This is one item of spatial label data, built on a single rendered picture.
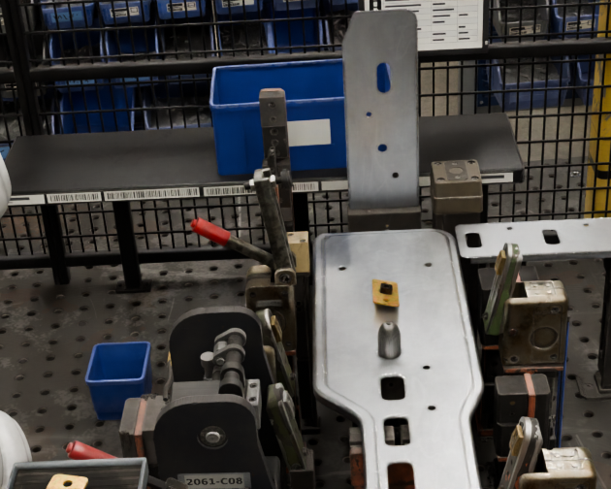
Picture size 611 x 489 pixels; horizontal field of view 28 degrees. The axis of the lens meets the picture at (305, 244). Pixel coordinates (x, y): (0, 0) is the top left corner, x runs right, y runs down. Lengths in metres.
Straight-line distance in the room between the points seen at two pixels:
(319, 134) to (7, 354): 0.71
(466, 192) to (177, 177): 0.49
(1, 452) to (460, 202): 0.80
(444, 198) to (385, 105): 0.18
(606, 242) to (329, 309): 0.45
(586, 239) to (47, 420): 0.93
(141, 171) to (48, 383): 0.41
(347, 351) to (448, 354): 0.14
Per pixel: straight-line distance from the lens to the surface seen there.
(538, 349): 1.74
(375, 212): 1.98
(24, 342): 2.31
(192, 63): 2.19
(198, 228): 1.69
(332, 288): 1.80
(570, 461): 1.44
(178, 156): 2.14
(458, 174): 1.97
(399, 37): 1.86
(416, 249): 1.88
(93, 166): 2.14
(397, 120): 1.92
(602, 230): 1.95
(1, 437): 1.72
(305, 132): 2.02
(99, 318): 2.33
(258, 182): 1.64
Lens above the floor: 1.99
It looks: 31 degrees down
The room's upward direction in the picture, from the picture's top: 4 degrees counter-clockwise
